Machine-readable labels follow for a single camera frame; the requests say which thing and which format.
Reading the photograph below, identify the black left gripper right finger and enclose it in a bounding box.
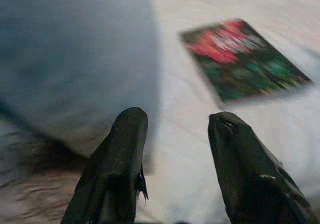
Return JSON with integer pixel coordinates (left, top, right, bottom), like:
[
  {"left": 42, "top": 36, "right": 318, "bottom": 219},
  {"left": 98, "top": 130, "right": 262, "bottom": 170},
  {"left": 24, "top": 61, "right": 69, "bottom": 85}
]
[{"left": 207, "top": 111, "right": 314, "bottom": 224}]

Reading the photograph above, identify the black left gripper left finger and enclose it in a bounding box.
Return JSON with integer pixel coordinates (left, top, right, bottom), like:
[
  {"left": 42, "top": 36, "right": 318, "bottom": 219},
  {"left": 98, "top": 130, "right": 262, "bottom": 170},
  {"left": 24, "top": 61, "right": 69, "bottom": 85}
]
[{"left": 61, "top": 106, "right": 150, "bottom": 224}]

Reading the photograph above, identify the dark colourful paperback book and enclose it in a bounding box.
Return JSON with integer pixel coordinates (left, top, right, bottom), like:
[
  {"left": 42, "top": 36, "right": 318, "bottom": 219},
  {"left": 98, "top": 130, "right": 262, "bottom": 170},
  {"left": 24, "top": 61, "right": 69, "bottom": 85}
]
[{"left": 179, "top": 18, "right": 314, "bottom": 103}]

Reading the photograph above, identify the grey lettered pillow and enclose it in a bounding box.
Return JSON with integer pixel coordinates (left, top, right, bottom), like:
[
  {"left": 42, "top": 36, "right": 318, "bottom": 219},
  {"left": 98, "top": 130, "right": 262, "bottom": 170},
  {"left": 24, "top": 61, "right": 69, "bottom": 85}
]
[{"left": 0, "top": 0, "right": 164, "bottom": 161}]

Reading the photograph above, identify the white bed sheet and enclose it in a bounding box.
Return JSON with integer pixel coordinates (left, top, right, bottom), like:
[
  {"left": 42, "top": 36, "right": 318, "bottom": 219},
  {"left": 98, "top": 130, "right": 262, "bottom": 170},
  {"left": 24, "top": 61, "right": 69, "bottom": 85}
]
[{"left": 0, "top": 0, "right": 320, "bottom": 224}]

